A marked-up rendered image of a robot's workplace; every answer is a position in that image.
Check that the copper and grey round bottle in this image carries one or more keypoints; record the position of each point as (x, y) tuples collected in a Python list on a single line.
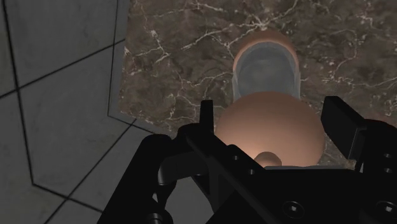
[(273, 124)]

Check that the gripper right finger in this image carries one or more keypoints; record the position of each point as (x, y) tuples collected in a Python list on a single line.
[(344, 127)]

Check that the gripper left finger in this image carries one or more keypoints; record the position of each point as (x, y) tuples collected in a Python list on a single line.
[(149, 173)]

